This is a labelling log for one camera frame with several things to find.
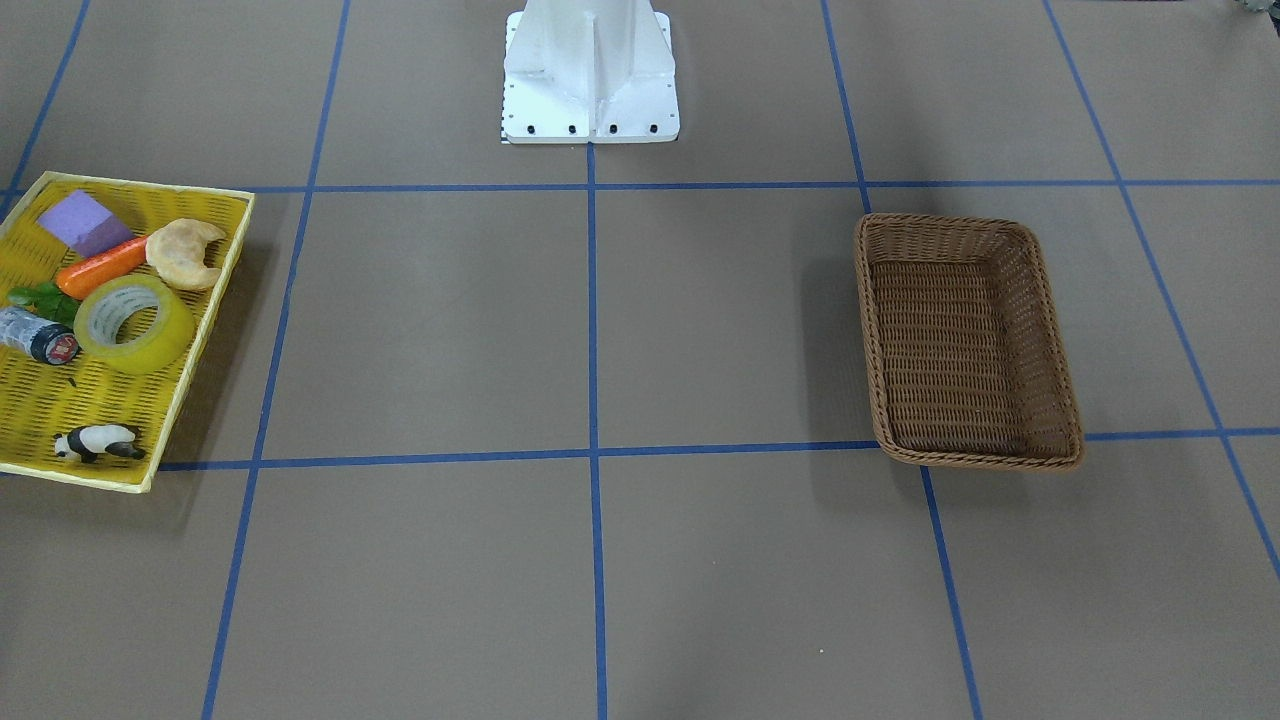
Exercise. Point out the yellow tape roll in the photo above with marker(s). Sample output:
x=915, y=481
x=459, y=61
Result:
x=135, y=324

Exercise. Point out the brown wicker basket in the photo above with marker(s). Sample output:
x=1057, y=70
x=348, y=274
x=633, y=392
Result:
x=966, y=367

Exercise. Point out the yellow plastic basket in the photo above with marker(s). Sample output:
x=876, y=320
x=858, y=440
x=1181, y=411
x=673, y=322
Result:
x=41, y=400

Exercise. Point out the toy croissant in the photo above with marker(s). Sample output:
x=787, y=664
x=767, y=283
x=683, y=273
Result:
x=177, y=254

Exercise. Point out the panda figurine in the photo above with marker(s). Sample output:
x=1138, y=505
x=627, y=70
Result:
x=87, y=443

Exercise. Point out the orange toy carrot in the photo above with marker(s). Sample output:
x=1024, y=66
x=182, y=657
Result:
x=80, y=279

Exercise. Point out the purple foam block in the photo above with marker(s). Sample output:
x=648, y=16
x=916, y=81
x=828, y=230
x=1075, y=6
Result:
x=84, y=225

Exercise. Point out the small dark can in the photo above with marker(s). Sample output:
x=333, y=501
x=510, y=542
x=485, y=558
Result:
x=49, y=343

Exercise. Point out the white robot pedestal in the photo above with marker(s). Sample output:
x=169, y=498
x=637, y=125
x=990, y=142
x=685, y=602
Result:
x=589, y=72

